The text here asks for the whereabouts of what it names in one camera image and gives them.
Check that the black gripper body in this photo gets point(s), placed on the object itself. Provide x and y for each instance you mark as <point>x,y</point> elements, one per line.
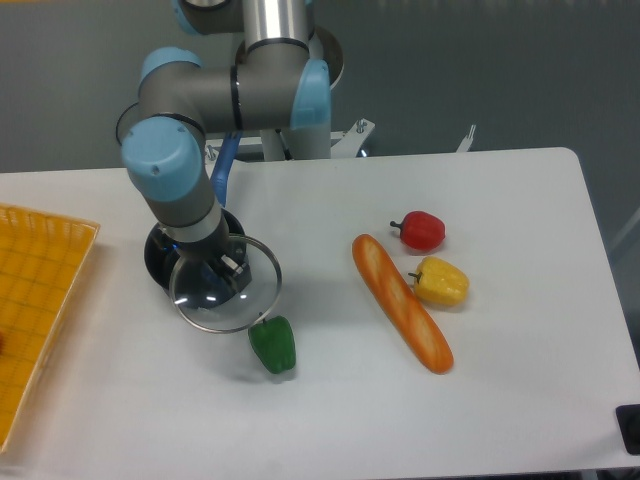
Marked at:
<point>205,240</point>

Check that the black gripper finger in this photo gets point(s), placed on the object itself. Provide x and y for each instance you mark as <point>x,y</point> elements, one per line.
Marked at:
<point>237,274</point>

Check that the glass pot lid blue knob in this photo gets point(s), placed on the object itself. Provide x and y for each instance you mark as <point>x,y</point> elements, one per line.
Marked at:
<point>204,300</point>

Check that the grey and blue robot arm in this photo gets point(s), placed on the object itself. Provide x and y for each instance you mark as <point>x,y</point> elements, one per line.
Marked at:
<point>283,83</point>

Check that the dark blue saucepan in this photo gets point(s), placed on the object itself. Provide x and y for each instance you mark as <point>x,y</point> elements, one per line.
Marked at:
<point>160,251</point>

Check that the green bell pepper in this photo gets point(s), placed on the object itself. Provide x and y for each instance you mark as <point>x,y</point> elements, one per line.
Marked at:
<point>273,343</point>

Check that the orange baguette bread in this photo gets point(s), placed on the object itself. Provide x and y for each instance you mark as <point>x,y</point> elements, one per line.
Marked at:
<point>415,325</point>

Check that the yellow plastic basket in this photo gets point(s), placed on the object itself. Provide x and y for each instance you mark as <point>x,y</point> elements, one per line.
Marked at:
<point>42,257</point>

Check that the red bell pepper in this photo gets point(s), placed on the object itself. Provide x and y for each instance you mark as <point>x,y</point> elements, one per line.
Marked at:
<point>421,231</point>

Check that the yellow bell pepper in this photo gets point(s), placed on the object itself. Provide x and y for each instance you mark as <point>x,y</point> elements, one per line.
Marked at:
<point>440,282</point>

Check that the black device at table edge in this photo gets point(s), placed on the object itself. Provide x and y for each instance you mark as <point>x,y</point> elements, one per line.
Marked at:
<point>628,417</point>

